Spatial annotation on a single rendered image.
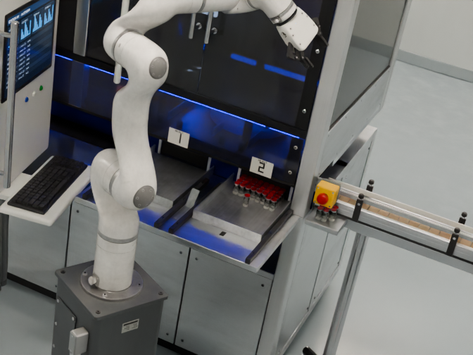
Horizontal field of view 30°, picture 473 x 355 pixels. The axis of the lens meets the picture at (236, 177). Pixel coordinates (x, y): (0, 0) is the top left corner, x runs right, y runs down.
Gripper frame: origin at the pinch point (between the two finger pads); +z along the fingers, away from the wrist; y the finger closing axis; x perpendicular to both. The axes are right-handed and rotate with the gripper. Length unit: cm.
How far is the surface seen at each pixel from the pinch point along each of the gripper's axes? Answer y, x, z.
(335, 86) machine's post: 13.5, 20.3, 23.8
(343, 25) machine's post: 24.3, 11.1, 7.7
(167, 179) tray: -28, 81, 23
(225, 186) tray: -17, 70, 38
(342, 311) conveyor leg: -23, 57, 106
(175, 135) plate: -13, 80, 14
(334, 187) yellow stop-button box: -4, 34, 55
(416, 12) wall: 339, 304, 216
